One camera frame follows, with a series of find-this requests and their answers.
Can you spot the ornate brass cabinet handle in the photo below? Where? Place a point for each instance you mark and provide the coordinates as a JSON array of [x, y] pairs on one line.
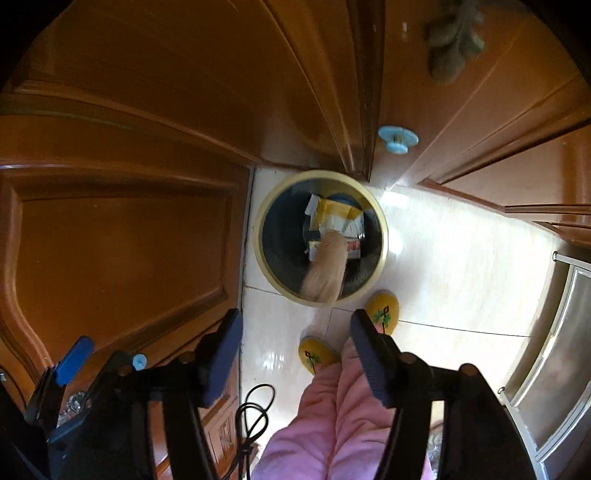
[[453, 41]]

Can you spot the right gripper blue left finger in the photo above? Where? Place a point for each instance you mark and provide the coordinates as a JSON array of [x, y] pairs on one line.
[[192, 381]]

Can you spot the beige bread roll trash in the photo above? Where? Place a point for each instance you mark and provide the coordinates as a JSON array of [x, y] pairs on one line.
[[323, 281]]

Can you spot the round trash bin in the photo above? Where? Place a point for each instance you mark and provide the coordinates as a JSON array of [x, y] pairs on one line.
[[292, 222]]

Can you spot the wooden cabinet door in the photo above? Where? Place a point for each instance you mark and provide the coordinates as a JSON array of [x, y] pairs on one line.
[[129, 132], [512, 133]]

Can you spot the yellow toothpaste carton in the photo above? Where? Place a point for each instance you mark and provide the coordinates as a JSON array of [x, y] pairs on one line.
[[339, 214]]

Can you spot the pink trousers legs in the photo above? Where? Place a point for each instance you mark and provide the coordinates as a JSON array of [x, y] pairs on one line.
[[340, 431]]

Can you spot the right yellow slipper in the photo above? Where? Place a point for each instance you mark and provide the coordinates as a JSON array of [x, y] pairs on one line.
[[383, 308]]

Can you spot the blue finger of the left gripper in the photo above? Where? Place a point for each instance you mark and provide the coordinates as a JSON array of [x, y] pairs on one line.
[[70, 365]]

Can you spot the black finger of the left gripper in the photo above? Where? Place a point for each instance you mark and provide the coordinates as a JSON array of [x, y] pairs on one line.
[[117, 365]]

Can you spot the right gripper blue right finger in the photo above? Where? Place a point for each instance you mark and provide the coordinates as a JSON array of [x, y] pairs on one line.
[[480, 440]]

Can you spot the blue child lock knob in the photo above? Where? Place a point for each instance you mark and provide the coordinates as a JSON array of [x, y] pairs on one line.
[[398, 140]]

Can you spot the steel appliance door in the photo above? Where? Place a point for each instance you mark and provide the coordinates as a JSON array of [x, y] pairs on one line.
[[551, 408]]

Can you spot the wooden cabinet door right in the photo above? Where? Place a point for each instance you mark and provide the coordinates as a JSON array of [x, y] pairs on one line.
[[512, 133]]

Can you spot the wooden cabinet door left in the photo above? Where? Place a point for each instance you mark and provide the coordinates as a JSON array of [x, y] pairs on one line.
[[129, 132]]

